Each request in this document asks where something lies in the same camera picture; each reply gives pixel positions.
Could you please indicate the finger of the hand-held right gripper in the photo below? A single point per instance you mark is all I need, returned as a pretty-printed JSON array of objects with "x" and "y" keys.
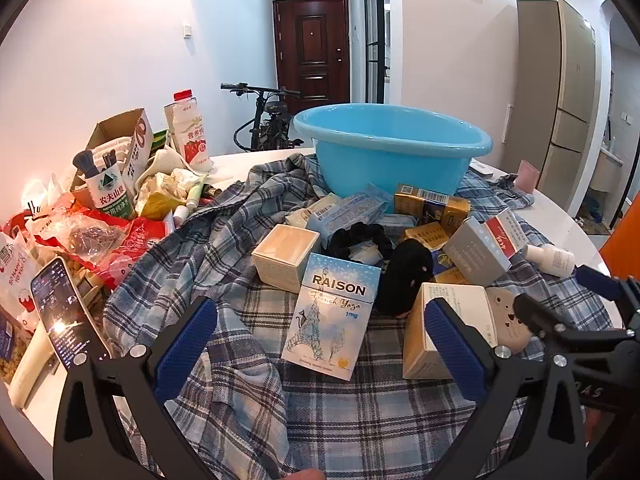
[
  {"x": 542, "y": 316},
  {"x": 597, "y": 280}
]

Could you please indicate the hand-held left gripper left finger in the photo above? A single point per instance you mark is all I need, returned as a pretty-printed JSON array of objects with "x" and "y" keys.
[{"x": 186, "y": 342}]

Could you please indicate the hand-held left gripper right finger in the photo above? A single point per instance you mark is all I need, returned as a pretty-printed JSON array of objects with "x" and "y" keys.
[{"x": 456, "y": 352}]

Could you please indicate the small white bottle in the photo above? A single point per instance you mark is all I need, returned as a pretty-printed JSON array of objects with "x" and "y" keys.
[{"x": 552, "y": 259}]

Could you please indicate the cream square box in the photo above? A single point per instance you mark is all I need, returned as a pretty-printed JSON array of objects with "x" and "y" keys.
[{"x": 280, "y": 265}]

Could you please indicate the white and blue illustrated box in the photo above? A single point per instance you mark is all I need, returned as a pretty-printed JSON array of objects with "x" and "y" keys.
[{"x": 325, "y": 320}]

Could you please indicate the blue plastic basin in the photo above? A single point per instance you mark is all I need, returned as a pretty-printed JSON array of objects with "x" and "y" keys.
[{"x": 390, "y": 160}]

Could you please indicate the beige cardboard box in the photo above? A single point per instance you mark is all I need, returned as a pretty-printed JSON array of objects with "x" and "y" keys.
[{"x": 417, "y": 350}]

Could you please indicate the orange chair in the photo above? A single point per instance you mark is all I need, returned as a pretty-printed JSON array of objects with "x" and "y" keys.
[{"x": 622, "y": 250}]

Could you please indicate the blue plaid shirt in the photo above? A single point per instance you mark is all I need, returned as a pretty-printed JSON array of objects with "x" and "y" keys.
[{"x": 240, "y": 400}]

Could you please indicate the grey box with red stripe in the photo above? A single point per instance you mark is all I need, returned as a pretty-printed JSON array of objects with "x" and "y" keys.
[{"x": 475, "y": 255}]

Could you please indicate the black cloth pouch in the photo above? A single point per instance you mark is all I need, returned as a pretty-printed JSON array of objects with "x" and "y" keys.
[{"x": 400, "y": 280}]

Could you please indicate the white washbasin cabinet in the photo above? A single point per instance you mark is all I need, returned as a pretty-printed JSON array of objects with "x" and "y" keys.
[{"x": 605, "y": 175}]

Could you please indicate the red plastic bag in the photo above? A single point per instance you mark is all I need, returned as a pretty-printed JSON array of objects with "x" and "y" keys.
[{"x": 135, "y": 240}]

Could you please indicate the yellow box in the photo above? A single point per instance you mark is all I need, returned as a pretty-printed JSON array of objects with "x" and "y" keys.
[{"x": 430, "y": 235}]

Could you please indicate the smartphone with lit screen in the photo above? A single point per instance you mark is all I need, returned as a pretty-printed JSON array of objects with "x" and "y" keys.
[{"x": 60, "y": 310}]

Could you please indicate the dark gold box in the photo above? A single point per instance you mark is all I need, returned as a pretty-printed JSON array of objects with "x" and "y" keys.
[{"x": 430, "y": 206}]

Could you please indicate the white phone stand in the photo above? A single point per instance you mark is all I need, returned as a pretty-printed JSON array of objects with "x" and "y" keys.
[{"x": 30, "y": 365}]

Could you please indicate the white remote control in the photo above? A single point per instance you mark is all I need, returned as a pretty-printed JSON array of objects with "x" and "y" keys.
[{"x": 482, "y": 170}]

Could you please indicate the black scrunchie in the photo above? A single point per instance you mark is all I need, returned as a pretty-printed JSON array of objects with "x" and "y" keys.
[{"x": 345, "y": 240}]

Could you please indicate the crumpled white tissue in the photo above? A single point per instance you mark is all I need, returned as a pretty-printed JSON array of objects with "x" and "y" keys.
[{"x": 170, "y": 175}]

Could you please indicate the light blue packet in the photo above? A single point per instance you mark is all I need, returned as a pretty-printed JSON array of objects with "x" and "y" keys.
[{"x": 350, "y": 210}]

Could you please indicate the white and red snack bag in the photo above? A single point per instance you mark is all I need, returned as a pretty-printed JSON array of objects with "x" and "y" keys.
[{"x": 15, "y": 280}]

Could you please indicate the beige refrigerator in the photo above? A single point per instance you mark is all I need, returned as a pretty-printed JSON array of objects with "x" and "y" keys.
[{"x": 555, "y": 100}]

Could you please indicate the grey makeup brush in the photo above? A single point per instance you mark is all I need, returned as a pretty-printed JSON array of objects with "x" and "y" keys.
[{"x": 85, "y": 161}]

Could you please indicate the white and red milk carton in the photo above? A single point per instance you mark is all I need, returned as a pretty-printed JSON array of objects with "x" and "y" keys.
[{"x": 190, "y": 130}]

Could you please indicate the open cardboard box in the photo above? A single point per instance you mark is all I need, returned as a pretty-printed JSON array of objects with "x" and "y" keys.
[{"x": 125, "y": 130}]

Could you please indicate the black bicycle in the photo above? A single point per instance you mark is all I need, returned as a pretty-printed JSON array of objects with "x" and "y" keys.
[{"x": 270, "y": 120}]

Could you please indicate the dark red entrance door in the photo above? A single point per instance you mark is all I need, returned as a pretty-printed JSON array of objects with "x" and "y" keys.
[{"x": 312, "y": 50}]

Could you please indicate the black framed glass door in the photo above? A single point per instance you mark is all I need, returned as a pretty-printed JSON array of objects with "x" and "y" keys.
[{"x": 376, "y": 35}]

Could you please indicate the white wall switch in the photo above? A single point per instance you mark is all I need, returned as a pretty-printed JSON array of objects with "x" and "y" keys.
[{"x": 187, "y": 31}]

